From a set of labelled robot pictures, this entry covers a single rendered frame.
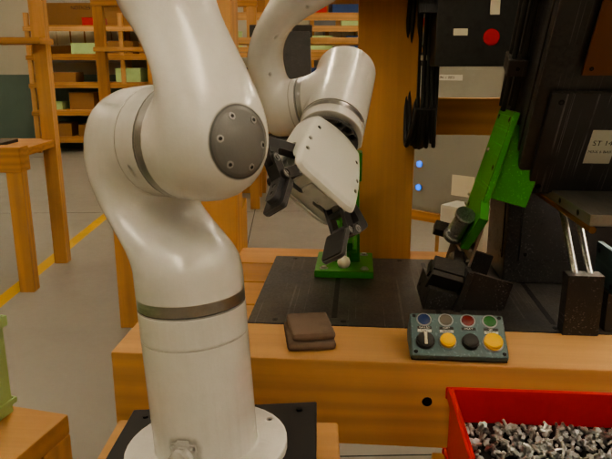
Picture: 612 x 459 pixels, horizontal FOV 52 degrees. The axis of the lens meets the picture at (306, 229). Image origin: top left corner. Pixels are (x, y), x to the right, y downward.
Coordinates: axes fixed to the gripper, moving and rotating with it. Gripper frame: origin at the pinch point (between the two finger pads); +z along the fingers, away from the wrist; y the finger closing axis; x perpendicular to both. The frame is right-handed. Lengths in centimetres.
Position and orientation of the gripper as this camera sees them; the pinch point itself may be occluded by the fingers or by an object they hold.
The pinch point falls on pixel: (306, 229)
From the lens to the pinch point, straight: 68.8
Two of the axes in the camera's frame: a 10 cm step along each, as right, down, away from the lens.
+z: -1.9, 7.3, -6.6
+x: 7.0, -3.8, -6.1
